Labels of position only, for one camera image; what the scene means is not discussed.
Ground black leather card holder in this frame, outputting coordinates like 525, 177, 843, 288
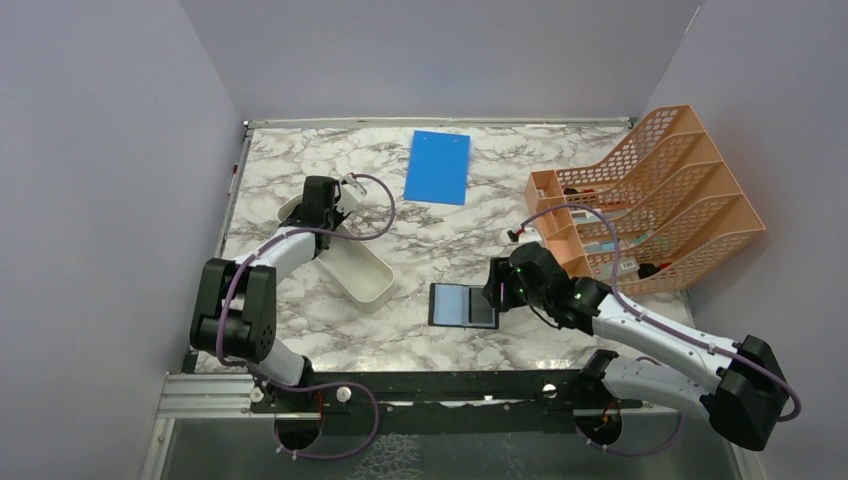
427, 283, 499, 330

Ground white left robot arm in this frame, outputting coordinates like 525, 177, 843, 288
189, 176, 365, 411

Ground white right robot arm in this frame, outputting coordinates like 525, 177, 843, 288
483, 242, 792, 451

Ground white oblong plastic tray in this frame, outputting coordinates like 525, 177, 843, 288
263, 225, 395, 314

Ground blue flat board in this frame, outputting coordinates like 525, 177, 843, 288
403, 130, 471, 206

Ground peach plastic file organizer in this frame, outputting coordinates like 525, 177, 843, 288
524, 105, 766, 296

